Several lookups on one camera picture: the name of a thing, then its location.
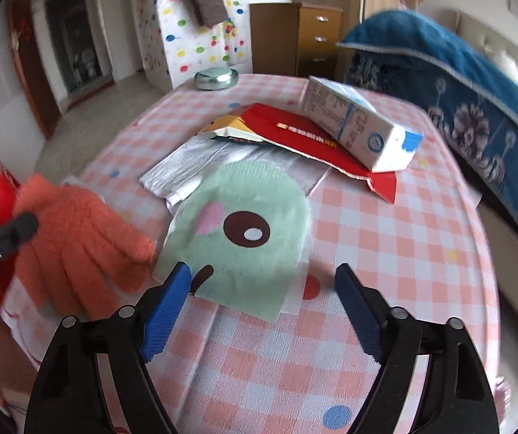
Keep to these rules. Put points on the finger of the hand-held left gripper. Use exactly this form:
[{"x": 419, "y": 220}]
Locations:
[{"x": 15, "y": 230}]

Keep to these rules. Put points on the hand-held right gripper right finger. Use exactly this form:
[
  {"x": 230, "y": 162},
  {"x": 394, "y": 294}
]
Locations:
[{"x": 360, "y": 312}]

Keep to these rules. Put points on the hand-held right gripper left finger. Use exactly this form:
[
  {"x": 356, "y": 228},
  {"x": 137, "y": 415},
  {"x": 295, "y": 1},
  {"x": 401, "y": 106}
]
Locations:
[{"x": 166, "y": 312}]

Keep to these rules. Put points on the orange knitted glove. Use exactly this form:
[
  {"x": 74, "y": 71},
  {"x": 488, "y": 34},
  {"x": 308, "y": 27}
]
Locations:
[{"x": 82, "y": 244}]

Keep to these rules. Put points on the green cartoon face cloth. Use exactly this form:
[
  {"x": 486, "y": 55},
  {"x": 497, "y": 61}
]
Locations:
[{"x": 259, "y": 275}]

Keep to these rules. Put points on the pink checkered tablecloth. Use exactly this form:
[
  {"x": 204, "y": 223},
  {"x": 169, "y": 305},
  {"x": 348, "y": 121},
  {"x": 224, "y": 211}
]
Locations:
[{"x": 376, "y": 235}]

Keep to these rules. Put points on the opened foil snack wrapper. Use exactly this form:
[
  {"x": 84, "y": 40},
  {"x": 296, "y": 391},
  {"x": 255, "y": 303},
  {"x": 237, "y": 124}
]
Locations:
[{"x": 182, "y": 167}]

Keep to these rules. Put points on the dark red wooden door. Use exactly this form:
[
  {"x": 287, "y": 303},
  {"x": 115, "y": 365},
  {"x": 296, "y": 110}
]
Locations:
[{"x": 33, "y": 77}]

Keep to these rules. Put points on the white toilet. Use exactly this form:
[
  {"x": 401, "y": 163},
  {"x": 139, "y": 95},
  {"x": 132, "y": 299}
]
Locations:
[{"x": 88, "y": 63}]

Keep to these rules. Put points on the white milk carton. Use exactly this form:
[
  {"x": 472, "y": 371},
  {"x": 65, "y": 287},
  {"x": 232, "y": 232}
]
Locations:
[{"x": 354, "y": 122}]

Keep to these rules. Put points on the red cardboard packaging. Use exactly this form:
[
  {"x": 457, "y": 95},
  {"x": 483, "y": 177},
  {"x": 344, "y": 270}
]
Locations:
[{"x": 286, "y": 126}]

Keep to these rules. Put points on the round green tin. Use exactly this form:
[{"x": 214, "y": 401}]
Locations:
[{"x": 216, "y": 79}]

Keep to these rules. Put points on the polka dot covered cabinet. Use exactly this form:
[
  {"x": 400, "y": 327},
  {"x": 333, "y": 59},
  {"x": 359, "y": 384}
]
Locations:
[{"x": 186, "y": 45}]

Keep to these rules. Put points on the blue floral blanket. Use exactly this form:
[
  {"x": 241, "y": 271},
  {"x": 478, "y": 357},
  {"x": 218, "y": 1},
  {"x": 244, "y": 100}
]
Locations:
[{"x": 421, "y": 54}]

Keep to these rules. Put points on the wooden three-drawer nightstand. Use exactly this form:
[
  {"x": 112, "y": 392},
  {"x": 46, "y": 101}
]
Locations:
[{"x": 313, "y": 40}]

